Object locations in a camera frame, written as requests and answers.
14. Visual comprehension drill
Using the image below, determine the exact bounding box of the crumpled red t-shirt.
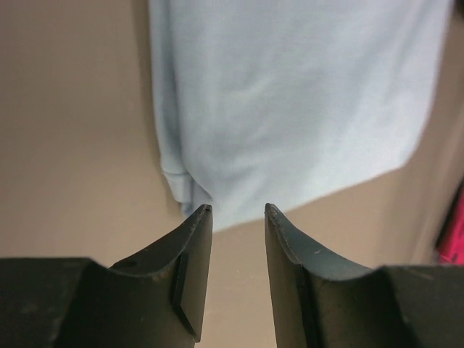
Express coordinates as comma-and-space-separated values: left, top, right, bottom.
437, 194, 463, 265

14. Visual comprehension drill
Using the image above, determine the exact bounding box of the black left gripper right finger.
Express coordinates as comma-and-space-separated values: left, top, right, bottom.
265, 204, 463, 347

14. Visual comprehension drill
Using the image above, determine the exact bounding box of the clear plastic bin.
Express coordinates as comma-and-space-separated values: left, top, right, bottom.
413, 4, 463, 263

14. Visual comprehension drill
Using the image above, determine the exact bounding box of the light blue t-shirt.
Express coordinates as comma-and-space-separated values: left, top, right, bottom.
149, 0, 453, 230

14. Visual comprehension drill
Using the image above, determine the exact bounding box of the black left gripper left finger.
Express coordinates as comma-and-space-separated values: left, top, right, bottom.
1, 205, 212, 347

